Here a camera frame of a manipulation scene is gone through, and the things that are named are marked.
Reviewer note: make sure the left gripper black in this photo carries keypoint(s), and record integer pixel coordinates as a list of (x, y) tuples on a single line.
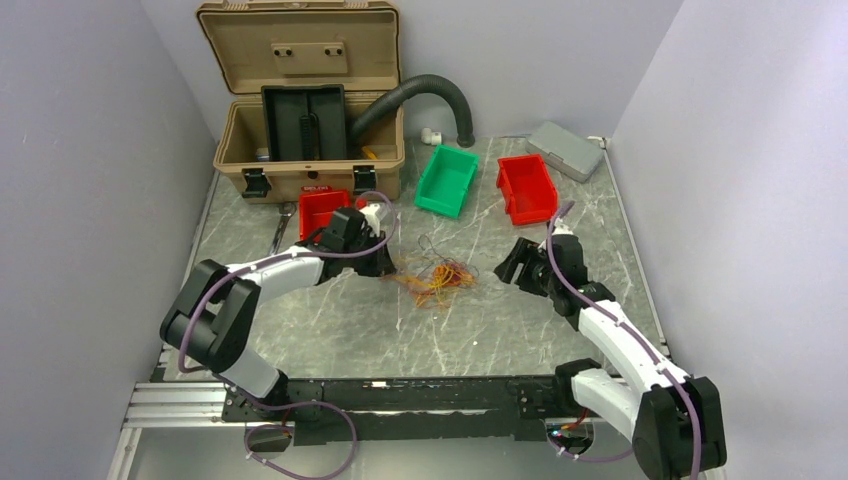
[(381, 266)]

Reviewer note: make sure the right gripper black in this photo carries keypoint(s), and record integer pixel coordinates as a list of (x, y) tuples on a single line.
[(525, 252)]

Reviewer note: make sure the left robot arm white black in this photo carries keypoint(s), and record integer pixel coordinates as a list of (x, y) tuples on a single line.
[(212, 316)]

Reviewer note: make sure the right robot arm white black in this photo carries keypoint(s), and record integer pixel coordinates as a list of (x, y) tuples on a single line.
[(672, 419)]

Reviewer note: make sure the red plastic bin right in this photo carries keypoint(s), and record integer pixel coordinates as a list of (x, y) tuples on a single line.
[(528, 191)]

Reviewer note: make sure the red plastic bin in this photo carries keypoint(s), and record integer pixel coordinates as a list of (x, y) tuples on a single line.
[(528, 191), (316, 209)]

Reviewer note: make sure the red plastic bin left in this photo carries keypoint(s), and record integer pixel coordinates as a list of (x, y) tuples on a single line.
[(316, 209)]

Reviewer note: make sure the silver wrench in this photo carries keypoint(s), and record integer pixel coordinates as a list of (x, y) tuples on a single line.
[(286, 211)]

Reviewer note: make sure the green plastic bin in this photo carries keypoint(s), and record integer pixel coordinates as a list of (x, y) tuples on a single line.
[(445, 182)]

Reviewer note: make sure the grey plastic case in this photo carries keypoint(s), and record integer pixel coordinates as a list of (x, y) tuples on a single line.
[(574, 156)]

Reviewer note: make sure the white pipe fitting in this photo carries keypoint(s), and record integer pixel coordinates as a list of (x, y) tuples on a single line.
[(431, 137)]

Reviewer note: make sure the black toolbox tray insert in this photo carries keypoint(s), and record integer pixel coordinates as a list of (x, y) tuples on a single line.
[(305, 123)]

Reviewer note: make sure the tan plastic toolbox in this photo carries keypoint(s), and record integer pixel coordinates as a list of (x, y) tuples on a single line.
[(301, 73)]

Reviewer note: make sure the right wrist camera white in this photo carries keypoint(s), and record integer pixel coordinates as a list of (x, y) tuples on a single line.
[(558, 227)]

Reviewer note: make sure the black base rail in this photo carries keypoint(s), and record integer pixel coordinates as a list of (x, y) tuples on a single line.
[(423, 408)]

